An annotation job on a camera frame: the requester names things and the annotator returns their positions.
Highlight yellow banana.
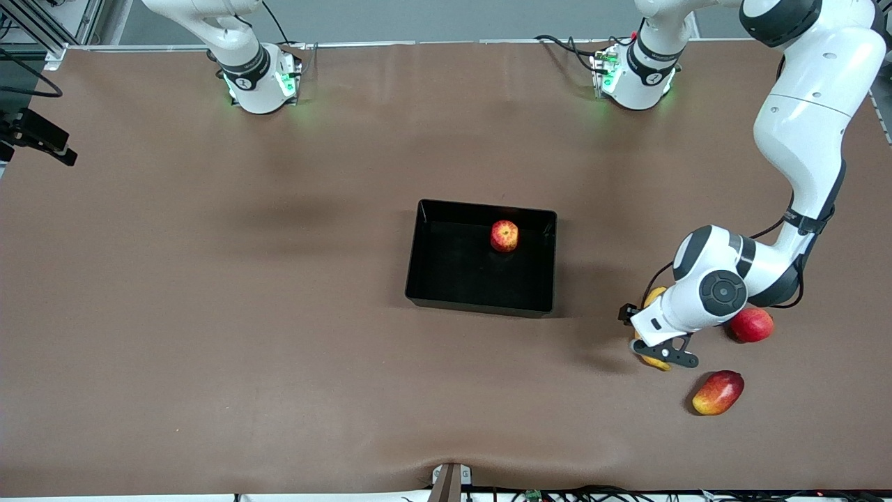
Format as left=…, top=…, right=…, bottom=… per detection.
left=632, top=286, right=674, bottom=372

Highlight red yellow striped apple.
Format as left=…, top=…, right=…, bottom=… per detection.
left=490, top=220, right=521, bottom=253

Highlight black rectangular plastic box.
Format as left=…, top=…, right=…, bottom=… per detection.
left=405, top=199, right=558, bottom=319

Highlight red yellow mango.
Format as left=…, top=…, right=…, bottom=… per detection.
left=692, top=370, right=746, bottom=417

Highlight pink red round fruit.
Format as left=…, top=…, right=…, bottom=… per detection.
left=728, top=307, right=775, bottom=344

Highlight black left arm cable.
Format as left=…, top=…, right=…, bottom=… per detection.
left=640, top=56, right=848, bottom=311

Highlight brown metal mount post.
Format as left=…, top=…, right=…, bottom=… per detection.
left=428, top=461, right=474, bottom=502

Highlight black left arm base cables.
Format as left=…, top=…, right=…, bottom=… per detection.
left=534, top=33, right=601, bottom=75

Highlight aluminium frame rail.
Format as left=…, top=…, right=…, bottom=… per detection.
left=863, top=0, right=892, bottom=145

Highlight black right arm base cable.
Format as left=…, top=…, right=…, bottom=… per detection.
left=262, top=0, right=318, bottom=77

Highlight black looped cable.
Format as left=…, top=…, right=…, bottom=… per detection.
left=0, top=47, right=63, bottom=99

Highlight aluminium frame with black struts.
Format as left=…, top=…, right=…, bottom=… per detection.
left=0, top=0, right=107, bottom=68

